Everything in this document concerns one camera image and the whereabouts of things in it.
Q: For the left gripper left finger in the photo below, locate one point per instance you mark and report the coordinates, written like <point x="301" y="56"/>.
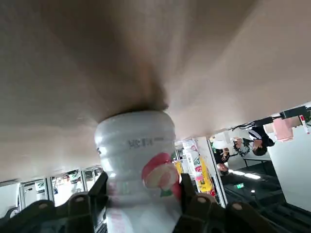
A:
<point x="77" y="213"/>

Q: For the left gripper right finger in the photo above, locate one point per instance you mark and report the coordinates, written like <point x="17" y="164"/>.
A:
<point x="201" y="213"/>

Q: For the yellow drink bottle orange cap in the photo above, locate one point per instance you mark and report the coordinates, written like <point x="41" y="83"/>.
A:
<point x="205" y="179"/>

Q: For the pink container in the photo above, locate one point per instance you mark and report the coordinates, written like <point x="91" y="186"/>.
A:
<point x="281" y="131"/>

